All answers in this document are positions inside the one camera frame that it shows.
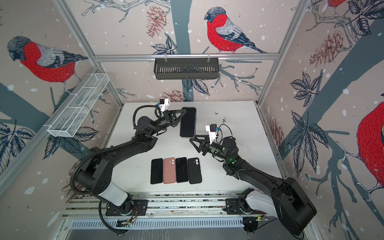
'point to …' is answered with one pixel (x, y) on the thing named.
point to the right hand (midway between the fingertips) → (191, 141)
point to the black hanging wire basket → (170, 70)
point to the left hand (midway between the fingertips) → (185, 114)
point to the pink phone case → (169, 170)
